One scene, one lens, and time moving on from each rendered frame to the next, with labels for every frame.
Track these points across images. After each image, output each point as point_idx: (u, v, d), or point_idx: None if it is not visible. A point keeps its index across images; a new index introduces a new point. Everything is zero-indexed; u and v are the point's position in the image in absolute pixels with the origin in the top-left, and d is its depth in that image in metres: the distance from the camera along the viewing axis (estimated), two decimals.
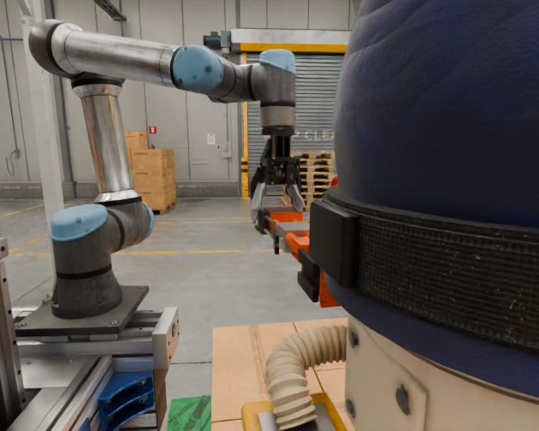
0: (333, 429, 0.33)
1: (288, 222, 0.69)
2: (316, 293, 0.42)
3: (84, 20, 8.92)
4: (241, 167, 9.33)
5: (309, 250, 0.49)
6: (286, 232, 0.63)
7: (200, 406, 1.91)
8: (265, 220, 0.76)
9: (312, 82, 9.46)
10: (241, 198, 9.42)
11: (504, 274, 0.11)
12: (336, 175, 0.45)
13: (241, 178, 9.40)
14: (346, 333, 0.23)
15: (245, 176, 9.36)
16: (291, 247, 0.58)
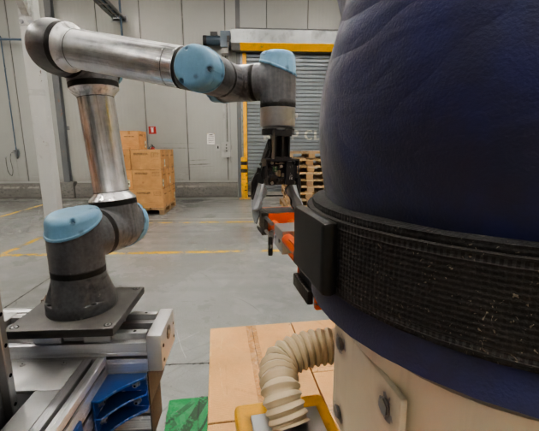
0: None
1: (287, 223, 0.69)
2: (310, 295, 0.42)
3: (84, 20, 8.91)
4: (241, 167, 9.33)
5: None
6: (283, 233, 0.63)
7: (198, 407, 1.91)
8: (265, 221, 0.76)
9: (312, 82, 9.46)
10: (240, 198, 9.41)
11: (476, 286, 0.11)
12: None
13: (241, 178, 9.39)
14: (334, 337, 0.23)
15: (245, 176, 9.35)
16: (288, 248, 0.58)
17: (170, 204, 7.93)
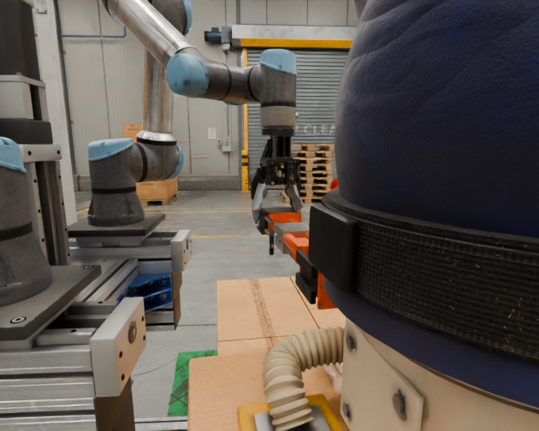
0: None
1: (287, 223, 0.69)
2: (314, 295, 0.42)
3: (87, 16, 9.09)
4: (242, 161, 9.50)
5: (307, 252, 0.49)
6: (284, 233, 0.63)
7: None
8: (265, 220, 0.76)
9: (311, 77, 9.63)
10: (241, 191, 9.59)
11: (503, 284, 0.11)
12: (336, 178, 0.45)
13: (242, 171, 9.57)
14: (344, 336, 0.24)
15: (245, 169, 9.53)
16: (289, 248, 0.58)
17: (173, 196, 8.10)
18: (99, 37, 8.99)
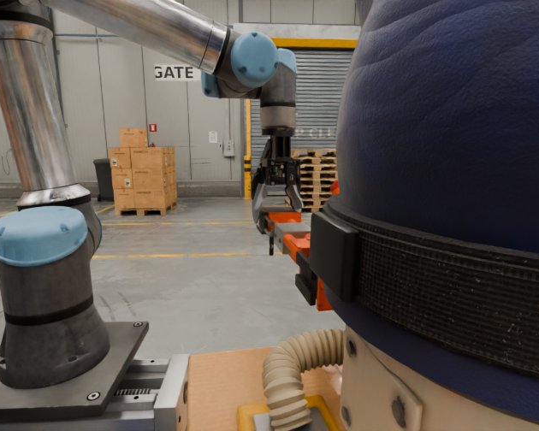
0: None
1: (287, 223, 0.69)
2: (313, 297, 0.43)
3: None
4: (245, 166, 9.05)
5: (307, 253, 0.49)
6: (284, 233, 0.63)
7: None
8: (265, 220, 0.76)
9: (317, 79, 9.19)
10: (244, 198, 9.14)
11: (503, 298, 0.11)
12: (336, 180, 0.45)
13: (245, 177, 9.12)
14: (344, 340, 0.24)
15: (248, 175, 9.08)
16: (289, 248, 0.59)
17: None
18: (94, 36, 8.54)
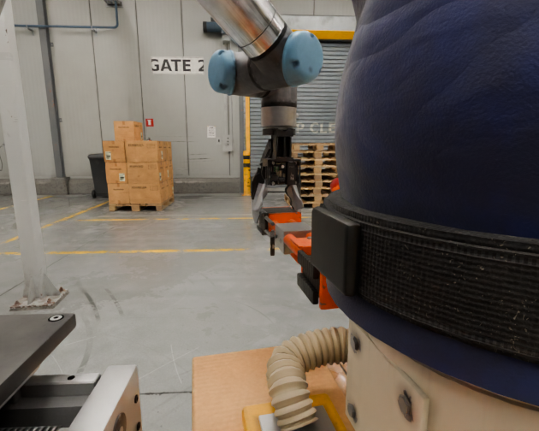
0: None
1: (287, 223, 0.69)
2: (316, 295, 0.42)
3: (76, 5, 8.40)
4: (244, 161, 8.82)
5: (308, 252, 0.49)
6: (285, 233, 0.63)
7: None
8: (265, 221, 0.76)
9: None
10: (243, 195, 8.90)
11: (508, 286, 0.11)
12: (335, 178, 0.45)
13: (244, 173, 8.88)
14: (348, 337, 0.24)
15: (247, 171, 8.84)
16: (291, 248, 0.58)
17: (168, 200, 7.42)
18: (89, 27, 8.30)
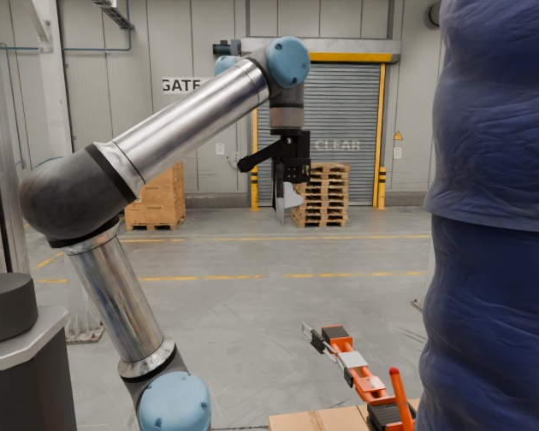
0: None
1: (346, 354, 1.01)
2: None
3: (91, 28, 8.73)
4: (251, 178, 9.14)
5: (373, 404, 0.81)
6: (348, 369, 0.95)
7: None
8: (323, 345, 1.07)
9: (323, 91, 9.27)
10: (251, 210, 9.23)
11: None
12: (392, 368, 0.77)
13: (251, 189, 9.21)
14: None
15: (255, 187, 9.17)
16: (355, 385, 0.90)
17: None
18: (103, 50, 8.63)
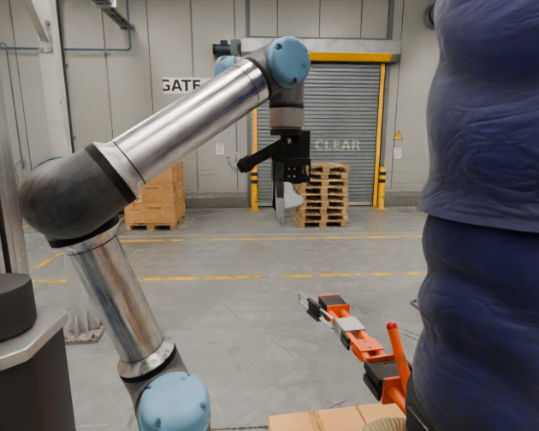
0: None
1: (343, 319, 0.99)
2: (380, 396, 0.72)
3: (91, 28, 8.73)
4: (251, 178, 9.14)
5: (370, 362, 0.79)
6: (345, 331, 0.93)
7: None
8: (320, 311, 1.05)
9: (323, 91, 9.27)
10: (251, 210, 9.23)
11: None
12: (390, 322, 0.75)
13: (251, 189, 9.21)
14: None
15: (255, 187, 9.17)
16: (352, 346, 0.88)
17: (180, 218, 7.74)
18: (103, 50, 8.63)
